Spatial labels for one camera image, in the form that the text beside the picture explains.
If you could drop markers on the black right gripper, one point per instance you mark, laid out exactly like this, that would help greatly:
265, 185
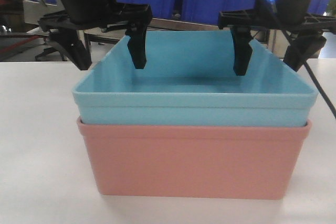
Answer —
291, 15

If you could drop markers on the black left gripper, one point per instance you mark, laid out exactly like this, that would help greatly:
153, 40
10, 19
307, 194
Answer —
105, 14

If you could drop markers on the light blue plastic box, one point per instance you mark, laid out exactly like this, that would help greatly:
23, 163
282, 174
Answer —
189, 80

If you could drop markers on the pink plastic box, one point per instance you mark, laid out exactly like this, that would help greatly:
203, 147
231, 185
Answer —
193, 161

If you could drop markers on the stainless steel shelf rack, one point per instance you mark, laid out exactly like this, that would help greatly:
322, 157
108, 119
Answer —
274, 40

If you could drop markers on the black office chair base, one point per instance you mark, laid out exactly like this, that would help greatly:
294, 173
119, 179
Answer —
47, 51

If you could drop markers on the blue storage bin far right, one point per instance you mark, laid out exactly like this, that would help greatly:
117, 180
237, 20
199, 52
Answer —
318, 7

